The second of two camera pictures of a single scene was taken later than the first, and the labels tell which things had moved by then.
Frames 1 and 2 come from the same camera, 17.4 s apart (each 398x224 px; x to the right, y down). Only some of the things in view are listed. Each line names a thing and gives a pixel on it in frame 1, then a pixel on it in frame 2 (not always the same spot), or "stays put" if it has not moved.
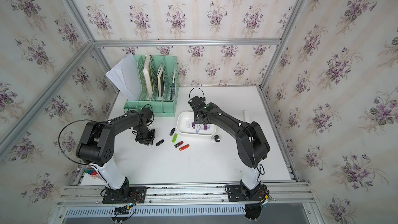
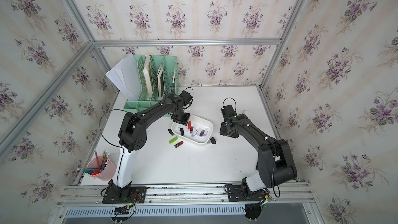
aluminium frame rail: [186, 43] stays put
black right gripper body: [196, 120] -> [223, 129]
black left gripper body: [146, 136] -> [182, 117]
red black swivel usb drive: [179, 144] stays put
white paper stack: [125, 76] stays put
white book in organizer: [148, 78] stays put
